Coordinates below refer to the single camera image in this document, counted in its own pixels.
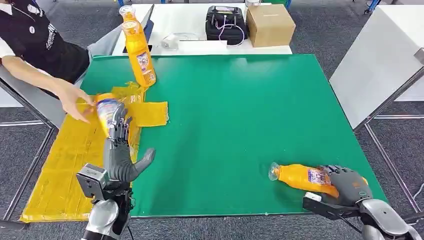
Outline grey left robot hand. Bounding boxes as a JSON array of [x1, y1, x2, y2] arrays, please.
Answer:
[[103, 101, 157, 184]]

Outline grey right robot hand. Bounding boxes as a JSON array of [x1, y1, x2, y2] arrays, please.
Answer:
[[317, 164, 374, 206]]

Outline orange drink bottle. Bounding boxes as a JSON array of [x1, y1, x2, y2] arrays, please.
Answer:
[[95, 93, 126, 137], [121, 20, 157, 88], [118, 5, 137, 23], [268, 161, 369, 199]]

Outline yellow plastic sheet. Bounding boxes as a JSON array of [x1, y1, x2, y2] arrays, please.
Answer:
[[19, 81, 170, 223]]

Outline person's hand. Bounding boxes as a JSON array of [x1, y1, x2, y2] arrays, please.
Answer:
[[56, 79, 97, 124]]

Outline white side panel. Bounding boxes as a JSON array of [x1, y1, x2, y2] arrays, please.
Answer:
[[329, 4, 424, 130], [0, 64, 67, 129]]

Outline black phone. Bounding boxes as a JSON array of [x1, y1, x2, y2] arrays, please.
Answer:
[[122, 44, 153, 54]]

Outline green table mat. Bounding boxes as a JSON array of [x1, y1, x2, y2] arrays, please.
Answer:
[[80, 53, 388, 218]]

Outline clear plastic bag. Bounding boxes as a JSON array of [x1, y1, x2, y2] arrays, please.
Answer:
[[161, 32, 201, 51]]

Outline dark tablet with stand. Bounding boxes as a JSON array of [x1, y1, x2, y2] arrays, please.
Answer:
[[143, 4, 155, 44]]

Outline white flat paper box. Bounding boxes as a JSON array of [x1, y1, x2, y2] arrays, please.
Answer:
[[178, 39, 228, 56]]

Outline person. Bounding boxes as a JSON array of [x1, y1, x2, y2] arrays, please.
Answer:
[[0, 0, 123, 100]]

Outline white table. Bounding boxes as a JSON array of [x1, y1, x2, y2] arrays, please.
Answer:
[[111, 3, 293, 57]]

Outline black controller case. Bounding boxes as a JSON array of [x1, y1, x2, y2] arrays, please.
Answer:
[[204, 5, 248, 46]]

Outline brown cardboard box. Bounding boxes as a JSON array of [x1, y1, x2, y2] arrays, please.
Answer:
[[245, 3, 297, 48]]

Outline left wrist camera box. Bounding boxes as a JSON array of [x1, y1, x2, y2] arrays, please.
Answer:
[[76, 163, 109, 201]]

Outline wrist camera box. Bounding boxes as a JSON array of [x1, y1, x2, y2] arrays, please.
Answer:
[[76, 163, 109, 201], [302, 192, 360, 221]]

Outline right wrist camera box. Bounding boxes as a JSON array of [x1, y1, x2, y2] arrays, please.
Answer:
[[302, 192, 360, 221]]

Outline metal table frame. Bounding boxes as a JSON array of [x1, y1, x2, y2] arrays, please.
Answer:
[[352, 66, 424, 215], [0, 79, 57, 222]]

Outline white floor cable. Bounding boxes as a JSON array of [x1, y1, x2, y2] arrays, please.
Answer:
[[412, 182, 424, 204]]

